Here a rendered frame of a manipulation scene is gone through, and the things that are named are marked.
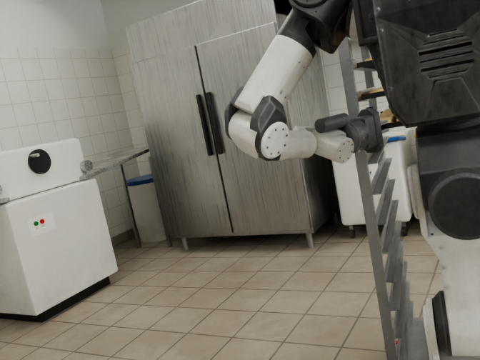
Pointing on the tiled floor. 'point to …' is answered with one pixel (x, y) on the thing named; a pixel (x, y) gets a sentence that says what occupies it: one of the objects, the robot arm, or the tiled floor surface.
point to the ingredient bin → (396, 139)
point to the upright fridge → (168, 197)
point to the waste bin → (146, 208)
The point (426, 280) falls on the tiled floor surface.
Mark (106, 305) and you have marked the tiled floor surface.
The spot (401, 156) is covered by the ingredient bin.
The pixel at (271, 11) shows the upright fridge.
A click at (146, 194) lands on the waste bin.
